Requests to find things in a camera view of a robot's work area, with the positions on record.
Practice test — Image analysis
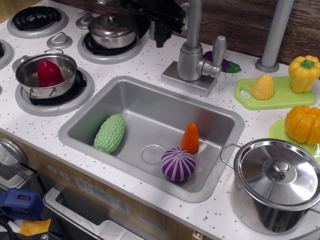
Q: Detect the red pepper toy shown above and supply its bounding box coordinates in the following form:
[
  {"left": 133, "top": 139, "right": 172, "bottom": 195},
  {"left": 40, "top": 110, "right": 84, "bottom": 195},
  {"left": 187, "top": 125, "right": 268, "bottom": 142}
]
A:
[{"left": 37, "top": 59, "right": 65, "bottom": 88}]

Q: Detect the back right stove burner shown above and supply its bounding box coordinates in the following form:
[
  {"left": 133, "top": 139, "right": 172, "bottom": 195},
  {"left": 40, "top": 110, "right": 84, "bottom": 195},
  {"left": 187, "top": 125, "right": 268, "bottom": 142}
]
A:
[{"left": 77, "top": 33, "right": 142, "bottom": 65}]

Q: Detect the clear plastic strainer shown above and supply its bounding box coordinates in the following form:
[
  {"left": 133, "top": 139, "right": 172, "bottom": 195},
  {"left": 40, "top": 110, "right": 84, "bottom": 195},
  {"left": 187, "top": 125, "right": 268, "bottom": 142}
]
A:
[{"left": 180, "top": 2, "right": 190, "bottom": 32}]

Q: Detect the silver round oven knob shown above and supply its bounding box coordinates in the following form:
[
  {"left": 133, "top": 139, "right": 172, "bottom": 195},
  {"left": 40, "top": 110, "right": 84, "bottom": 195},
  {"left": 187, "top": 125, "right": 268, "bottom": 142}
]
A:
[{"left": 0, "top": 137, "right": 27, "bottom": 167}]

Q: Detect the far left stove burner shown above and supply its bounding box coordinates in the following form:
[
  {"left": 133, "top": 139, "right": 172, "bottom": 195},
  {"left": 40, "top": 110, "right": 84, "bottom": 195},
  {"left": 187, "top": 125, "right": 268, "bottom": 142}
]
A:
[{"left": 0, "top": 39, "right": 14, "bottom": 70}]

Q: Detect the yellow cloth piece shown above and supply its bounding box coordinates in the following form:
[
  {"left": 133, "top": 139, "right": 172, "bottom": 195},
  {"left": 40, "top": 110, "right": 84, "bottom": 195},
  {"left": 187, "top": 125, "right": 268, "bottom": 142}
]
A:
[{"left": 18, "top": 219, "right": 51, "bottom": 237}]

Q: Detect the green bitter melon toy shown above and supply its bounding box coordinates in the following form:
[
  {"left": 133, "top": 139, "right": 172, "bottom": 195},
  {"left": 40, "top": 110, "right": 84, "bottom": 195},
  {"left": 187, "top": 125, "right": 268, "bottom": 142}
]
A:
[{"left": 94, "top": 114, "right": 126, "bottom": 154}]

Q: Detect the light green plate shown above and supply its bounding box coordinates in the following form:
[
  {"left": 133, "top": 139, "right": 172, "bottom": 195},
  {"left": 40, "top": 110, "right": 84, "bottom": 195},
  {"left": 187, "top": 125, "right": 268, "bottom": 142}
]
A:
[{"left": 268, "top": 119, "right": 320, "bottom": 161}]

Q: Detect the small steel pot with lid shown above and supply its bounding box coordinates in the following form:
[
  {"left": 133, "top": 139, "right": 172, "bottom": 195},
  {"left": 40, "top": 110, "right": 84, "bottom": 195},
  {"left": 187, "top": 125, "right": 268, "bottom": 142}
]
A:
[{"left": 88, "top": 13, "right": 136, "bottom": 49}]

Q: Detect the grey stove knob lower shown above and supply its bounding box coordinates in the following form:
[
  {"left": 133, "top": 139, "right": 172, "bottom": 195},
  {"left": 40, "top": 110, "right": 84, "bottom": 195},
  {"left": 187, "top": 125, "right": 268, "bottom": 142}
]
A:
[{"left": 46, "top": 32, "right": 73, "bottom": 50}]

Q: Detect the large steel pot with lid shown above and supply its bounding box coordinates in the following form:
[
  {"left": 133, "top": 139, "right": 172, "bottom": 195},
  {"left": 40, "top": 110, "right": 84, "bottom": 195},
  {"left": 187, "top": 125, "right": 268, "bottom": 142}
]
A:
[{"left": 230, "top": 138, "right": 320, "bottom": 235}]

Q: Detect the grey vertical pole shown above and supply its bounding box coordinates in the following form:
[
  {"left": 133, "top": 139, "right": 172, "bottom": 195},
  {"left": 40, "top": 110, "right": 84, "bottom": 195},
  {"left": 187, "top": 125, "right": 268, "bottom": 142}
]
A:
[{"left": 255, "top": 0, "right": 294, "bottom": 73}]

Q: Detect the yellow corn toy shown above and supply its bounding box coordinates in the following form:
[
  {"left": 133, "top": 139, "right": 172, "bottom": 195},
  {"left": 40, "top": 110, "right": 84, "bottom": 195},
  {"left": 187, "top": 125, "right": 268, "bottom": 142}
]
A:
[{"left": 251, "top": 74, "right": 275, "bottom": 100}]

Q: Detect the silver toy sink basin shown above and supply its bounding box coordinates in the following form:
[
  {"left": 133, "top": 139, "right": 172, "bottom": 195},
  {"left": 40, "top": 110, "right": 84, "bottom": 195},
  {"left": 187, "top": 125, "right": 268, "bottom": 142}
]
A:
[{"left": 58, "top": 76, "right": 245, "bottom": 203}]

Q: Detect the grey stove knob upper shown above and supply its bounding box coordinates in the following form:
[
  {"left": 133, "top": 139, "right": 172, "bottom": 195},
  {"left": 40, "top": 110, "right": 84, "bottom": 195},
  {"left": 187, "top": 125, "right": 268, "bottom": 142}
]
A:
[{"left": 75, "top": 12, "right": 94, "bottom": 29}]

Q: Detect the orange carrot toy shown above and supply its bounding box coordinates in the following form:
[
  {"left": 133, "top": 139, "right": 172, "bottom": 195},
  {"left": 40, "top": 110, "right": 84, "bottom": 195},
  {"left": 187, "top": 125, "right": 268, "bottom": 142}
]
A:
[{"left": 180, "top": 122, "right": 200, "bottom": 154}]

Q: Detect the purple striped onion toy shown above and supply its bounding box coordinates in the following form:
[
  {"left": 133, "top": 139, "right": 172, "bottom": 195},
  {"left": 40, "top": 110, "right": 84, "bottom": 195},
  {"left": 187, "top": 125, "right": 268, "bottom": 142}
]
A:
[{"left": 160, "top": 147, "right": 196, "bottom": 182}]

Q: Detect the yellow bell pepper toy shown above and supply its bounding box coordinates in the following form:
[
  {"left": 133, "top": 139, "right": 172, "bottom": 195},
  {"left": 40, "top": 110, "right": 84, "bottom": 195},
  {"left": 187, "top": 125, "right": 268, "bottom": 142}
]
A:
[{"left": 288, "top": 55, "right": 320, "bottom": 94}]

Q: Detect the back left stove burner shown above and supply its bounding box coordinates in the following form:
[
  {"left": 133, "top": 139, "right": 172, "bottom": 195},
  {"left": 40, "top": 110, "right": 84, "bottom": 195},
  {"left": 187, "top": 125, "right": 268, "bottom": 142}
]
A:
[{"left": 7, "top": 6, "right": 69, "bottom": 39}]

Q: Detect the open steel pot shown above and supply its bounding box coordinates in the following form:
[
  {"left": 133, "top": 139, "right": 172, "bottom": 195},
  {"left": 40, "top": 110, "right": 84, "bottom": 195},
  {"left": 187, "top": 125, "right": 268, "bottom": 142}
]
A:
[{"left": 15, "top": 51, "right": 77, "bottom": 99}]

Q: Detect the front right stove burner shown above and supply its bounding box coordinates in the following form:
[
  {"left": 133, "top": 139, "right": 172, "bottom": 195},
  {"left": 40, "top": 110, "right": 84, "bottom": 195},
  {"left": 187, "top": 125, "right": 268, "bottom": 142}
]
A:
[{"left": 15, "top": 67, "right": 95, "bottom": 117}]

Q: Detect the green cutting board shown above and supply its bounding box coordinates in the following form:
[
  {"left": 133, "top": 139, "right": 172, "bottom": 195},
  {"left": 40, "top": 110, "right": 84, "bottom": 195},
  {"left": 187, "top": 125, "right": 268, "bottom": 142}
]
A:
[{"left": 234, "top": 76, "right": 317, "bottom": 111}]

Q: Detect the orange pumpkin toy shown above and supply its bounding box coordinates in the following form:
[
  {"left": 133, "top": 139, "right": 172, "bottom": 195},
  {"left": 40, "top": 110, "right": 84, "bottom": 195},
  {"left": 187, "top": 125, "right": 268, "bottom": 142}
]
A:
[{"left": 284, "top": 105, "right": 320, "bottom": 145}]

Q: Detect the silver toy faucet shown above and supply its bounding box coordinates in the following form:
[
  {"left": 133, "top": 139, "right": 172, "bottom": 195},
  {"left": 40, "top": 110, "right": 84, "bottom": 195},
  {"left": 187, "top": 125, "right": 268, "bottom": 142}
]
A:
[{"left": 161, "top": 0, "right": 227, "bottom": 97}]

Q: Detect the grey oven door handle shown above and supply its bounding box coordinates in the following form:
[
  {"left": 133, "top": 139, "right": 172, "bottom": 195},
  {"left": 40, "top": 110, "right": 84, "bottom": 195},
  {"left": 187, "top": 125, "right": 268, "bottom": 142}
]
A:
[{"left": 43, "top": 187, "right": 157, "bottom": 240}]

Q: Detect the purple eggplant toy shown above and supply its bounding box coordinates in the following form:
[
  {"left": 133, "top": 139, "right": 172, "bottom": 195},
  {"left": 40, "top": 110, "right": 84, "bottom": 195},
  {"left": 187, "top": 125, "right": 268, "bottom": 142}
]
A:
[{"left": 203, "top": 51, "right": 242, "bottom": 74}]

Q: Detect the stove burner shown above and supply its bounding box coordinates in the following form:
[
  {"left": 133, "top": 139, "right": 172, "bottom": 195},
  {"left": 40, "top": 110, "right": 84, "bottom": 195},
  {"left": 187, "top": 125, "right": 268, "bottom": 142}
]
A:
[
  {"left": 15, "top": 67, "right": 95, "bottom": 117},
  {"left": 7, "top": 6, "right": 69, "bottom": 39},
  {"left": 77, "top": 33, "right": 142, "bottom": 65},
  {"left": 0, "top": 39, "right": 14, "bottom": 70}
]

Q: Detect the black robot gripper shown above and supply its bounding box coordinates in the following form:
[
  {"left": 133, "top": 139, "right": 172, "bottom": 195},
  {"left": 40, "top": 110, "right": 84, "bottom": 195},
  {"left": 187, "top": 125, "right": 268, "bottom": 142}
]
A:
[{"left": 119, "top": 0, "right": 186, "bottom": 48}]

